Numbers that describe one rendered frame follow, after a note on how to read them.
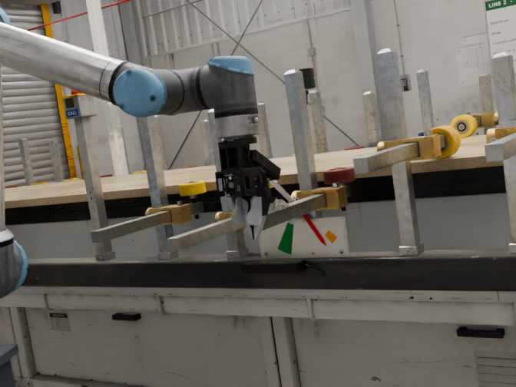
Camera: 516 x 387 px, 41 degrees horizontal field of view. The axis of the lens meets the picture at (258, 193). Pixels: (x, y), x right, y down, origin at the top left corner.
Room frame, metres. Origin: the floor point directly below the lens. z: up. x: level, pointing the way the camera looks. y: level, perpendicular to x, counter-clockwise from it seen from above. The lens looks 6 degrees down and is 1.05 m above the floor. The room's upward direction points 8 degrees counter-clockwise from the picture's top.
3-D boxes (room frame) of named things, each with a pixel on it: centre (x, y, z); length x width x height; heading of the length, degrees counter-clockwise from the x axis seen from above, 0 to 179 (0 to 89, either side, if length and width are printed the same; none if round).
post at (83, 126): (2.15, 0.51, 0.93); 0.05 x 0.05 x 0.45; 56
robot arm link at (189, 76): (1.47, 0.13, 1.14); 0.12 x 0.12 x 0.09; 67
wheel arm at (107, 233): (1.91, 0.30, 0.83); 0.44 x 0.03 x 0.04; 146
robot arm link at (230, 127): (1.43, 0.02, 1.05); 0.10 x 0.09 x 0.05; 56
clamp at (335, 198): (1.72, -0.15, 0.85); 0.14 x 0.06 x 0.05; 56
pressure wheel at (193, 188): (2.08, 0.19, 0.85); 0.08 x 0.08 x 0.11
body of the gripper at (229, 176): (1.42, 0.03, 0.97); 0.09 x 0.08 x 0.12; 146
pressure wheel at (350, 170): (1.79, -0.22, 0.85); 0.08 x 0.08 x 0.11
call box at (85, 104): (2.15, 0.50, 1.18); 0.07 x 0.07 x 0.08; 56
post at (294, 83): (1.73, -0.13, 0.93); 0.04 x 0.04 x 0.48; 56
